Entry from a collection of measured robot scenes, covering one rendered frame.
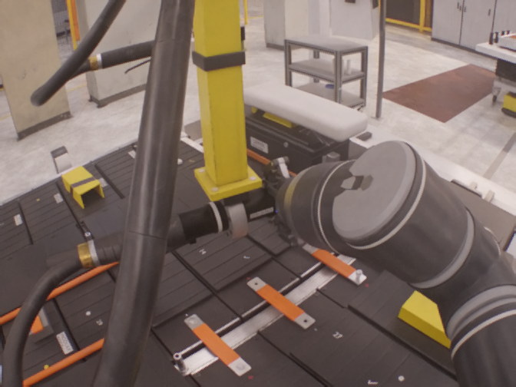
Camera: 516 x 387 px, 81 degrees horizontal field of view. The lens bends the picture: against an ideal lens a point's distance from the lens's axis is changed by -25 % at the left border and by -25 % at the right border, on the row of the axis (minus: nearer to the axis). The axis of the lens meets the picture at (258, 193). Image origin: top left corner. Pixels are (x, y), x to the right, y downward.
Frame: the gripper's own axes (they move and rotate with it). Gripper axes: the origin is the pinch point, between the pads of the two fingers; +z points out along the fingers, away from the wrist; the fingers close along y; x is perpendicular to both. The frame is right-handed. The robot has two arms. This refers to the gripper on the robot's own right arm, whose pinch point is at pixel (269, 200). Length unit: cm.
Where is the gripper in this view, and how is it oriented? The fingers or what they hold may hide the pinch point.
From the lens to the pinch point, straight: 66.6
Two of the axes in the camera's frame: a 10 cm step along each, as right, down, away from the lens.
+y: 2.5, 9.6, 1.1
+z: -3.6, -0.2, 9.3
